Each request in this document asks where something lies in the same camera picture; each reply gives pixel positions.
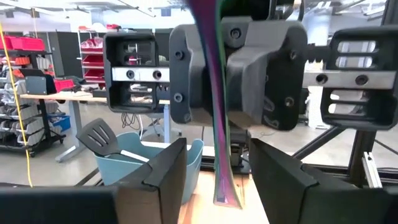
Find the small red bin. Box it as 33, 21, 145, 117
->
53, 78, 76, 93

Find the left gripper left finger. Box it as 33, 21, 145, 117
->
0, 138, 188, 224

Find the black slotted spatula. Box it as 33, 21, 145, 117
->
76, 117, 150, 163

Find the blue-grey plastic bin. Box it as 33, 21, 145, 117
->
94, 131, 205, 205

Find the wooden-top grey-leg desk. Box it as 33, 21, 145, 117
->
19, 91, 183, 163

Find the silver metal bracket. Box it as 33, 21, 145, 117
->
361, 151, 384, 189

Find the small blue bin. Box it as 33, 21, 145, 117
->
49, 114, 72, 132

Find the black cabinet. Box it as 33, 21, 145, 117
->
47, 30, 84, 78

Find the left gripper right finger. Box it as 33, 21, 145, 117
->
248, 138, 398, 224

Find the red drawer rack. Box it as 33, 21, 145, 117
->
77, 29, 106, 90

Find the yellow extension cable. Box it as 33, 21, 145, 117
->
0, 23, 34, 189

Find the black shelving rack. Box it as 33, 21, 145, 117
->
0, 49, 68, 158

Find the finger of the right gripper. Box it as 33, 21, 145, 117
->
320, 26, 398, 131
103, 30, 160, 114

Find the long red storage bin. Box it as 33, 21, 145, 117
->
0, 35, 46, 52

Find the grey equipment box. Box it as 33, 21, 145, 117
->
18, 68, 58, 96

